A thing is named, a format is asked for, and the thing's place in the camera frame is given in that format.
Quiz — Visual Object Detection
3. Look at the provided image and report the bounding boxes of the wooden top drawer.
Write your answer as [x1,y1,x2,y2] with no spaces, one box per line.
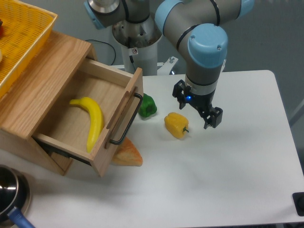
[33,59,143,176]

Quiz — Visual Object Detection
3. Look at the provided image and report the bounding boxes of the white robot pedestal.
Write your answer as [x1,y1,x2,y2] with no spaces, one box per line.
[112,16,162,76]

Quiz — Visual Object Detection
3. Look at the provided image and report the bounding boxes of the green bell pepper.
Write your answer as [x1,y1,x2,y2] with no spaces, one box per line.
[138,94,157,118]

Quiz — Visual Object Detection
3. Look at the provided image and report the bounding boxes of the black cable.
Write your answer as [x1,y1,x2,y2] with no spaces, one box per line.
[85,39,116,66]

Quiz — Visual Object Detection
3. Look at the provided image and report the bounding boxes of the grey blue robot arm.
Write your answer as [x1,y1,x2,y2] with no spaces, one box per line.
[84,0,255,127]

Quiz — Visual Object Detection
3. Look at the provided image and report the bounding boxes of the steel pot with blue handle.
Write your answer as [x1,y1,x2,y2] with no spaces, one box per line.
[0,165,34,228]

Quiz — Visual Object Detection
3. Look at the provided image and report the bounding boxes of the yellow plastic basket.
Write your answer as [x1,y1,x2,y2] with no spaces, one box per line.
[0,0,57,97]

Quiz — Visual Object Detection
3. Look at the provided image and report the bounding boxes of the orange bread wedge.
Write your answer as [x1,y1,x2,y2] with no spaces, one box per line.
[111,137,143,167]

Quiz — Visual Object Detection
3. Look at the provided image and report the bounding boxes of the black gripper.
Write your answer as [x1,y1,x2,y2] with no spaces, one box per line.
[172,80,223,129]

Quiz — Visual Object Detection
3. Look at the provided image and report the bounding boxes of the wooden drawer cabinet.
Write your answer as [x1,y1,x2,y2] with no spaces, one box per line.
[0,31,97,175]

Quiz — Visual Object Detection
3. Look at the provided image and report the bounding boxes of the black table corner device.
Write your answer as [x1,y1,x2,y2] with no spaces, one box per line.
[292,192,304,217]

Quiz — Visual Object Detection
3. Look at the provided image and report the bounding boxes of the yellow banana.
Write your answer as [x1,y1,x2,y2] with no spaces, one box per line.
[69,97,104,153]

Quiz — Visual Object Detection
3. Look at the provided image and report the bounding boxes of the red item in basket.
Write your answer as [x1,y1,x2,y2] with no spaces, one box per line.
[0,19,4,37]

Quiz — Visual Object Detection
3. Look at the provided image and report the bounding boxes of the yellow bell pepper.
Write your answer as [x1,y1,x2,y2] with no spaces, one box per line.
[164,112,189,139]

